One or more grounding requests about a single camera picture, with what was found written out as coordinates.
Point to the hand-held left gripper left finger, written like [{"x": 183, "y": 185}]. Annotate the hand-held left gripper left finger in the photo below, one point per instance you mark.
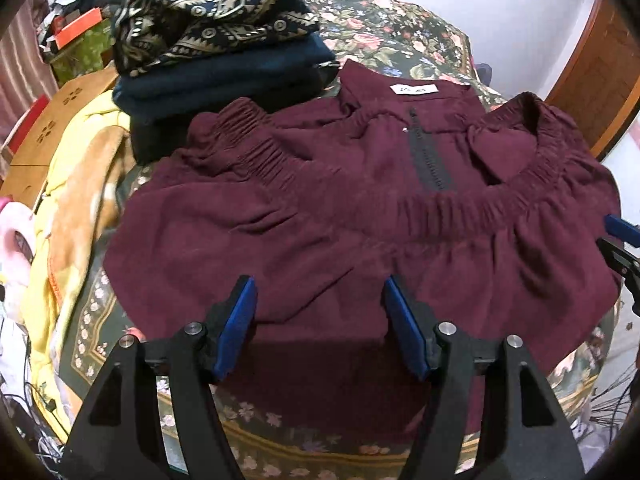
[{"x": 237, "y": 330}]

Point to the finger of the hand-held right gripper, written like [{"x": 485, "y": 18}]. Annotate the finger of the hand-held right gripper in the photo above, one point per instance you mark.
[
  {"x": 625, "y": 262},
  {"x": 622, "y": 230}
]

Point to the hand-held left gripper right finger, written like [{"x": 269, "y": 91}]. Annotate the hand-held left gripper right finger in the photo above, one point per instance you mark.
[{"x": 407, "y": 330}]

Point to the maroon button shirt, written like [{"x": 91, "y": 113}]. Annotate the maroon button shirt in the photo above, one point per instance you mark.
[{"x": 325, "y": 240}]

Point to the dark navy folded clothes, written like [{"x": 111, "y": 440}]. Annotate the dark navy folded clothes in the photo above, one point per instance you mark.
[{"x": 215, "y": 85}]

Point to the wooden door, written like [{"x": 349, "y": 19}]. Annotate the wooden door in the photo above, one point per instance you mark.
[{"x": 600, "y": 75}]

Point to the grey backpack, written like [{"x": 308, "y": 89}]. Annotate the grey backpack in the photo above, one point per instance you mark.
[{"x": 482, "y": 72}]

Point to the yellow blanket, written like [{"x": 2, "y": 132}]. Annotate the yellow blanket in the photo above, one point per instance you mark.
[{"x": 85, "y": 170}]

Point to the white printed cloth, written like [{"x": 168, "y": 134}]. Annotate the white printed cloth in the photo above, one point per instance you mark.
[{"x": 12, "y": 340}]

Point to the pink plastic object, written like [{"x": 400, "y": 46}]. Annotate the pink plastic object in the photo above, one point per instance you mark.
[{"x": 15, "y": 240}]

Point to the floral blanket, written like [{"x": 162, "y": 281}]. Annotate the floral blanket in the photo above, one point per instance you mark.
[{"x": 380, "y": 25}]

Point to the green patterned box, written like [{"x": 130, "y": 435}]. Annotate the green patterned box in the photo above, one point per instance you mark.
[{"x": 82, "y": 55}]

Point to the navy patterned folded cloth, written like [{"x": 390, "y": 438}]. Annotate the navy patterned folded cloth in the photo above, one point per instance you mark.
[{"x": 210, "y": 15}]

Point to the orange box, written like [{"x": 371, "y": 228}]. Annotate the orange box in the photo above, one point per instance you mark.
[{"x": 75, "y": 27}]

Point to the striped pink curtain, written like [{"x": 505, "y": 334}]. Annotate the striped pink curtain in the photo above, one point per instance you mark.
[{"x": 20, "y": 60}]

